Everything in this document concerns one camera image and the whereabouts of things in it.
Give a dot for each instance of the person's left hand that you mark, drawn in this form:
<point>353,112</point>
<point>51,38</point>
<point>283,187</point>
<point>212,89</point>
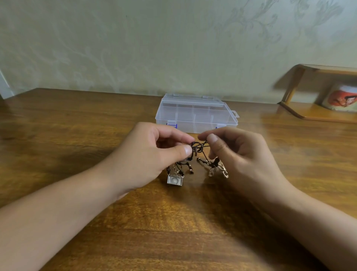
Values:
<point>139,159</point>

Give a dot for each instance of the person's right hand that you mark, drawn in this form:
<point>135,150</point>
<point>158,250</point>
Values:
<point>248,162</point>

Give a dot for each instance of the clear plastic organizer box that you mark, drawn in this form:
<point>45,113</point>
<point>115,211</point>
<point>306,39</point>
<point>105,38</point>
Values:
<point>195,111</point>

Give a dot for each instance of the person's right forearm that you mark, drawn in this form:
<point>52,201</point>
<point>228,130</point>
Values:
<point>318,229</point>

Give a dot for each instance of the person's left forearm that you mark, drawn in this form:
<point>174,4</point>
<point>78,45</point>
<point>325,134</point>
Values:
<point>47,226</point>

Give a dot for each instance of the wooden shelf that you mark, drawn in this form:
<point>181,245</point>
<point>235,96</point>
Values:
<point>318,111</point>

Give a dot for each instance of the white printed mug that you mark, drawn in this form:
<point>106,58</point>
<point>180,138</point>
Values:
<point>341,99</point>

